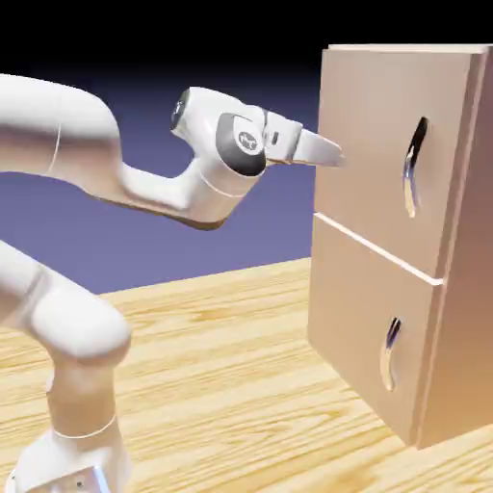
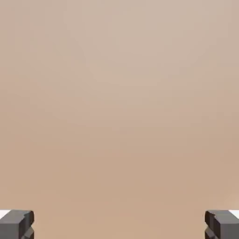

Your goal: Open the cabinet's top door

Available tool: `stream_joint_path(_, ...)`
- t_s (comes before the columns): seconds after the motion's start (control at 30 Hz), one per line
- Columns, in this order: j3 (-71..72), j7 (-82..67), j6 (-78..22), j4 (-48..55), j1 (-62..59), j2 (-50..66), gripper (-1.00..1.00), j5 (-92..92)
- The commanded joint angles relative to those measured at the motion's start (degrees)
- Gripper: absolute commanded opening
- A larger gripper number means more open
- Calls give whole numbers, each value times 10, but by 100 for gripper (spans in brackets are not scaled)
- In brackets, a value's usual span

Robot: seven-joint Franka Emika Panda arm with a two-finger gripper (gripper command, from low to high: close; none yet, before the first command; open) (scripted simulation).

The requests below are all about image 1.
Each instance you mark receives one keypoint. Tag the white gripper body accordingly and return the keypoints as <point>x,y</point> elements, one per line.
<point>317,150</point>

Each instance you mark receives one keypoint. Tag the small light wood cabinet door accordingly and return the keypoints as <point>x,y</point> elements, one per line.
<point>358,319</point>

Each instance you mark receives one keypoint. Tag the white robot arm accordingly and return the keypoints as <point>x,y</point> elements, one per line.
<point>88,161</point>

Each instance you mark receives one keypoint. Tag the large light wood cabinet door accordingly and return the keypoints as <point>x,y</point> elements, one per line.
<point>369,154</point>

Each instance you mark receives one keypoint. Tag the light wood cabinet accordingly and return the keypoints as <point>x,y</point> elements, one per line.
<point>462,269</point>

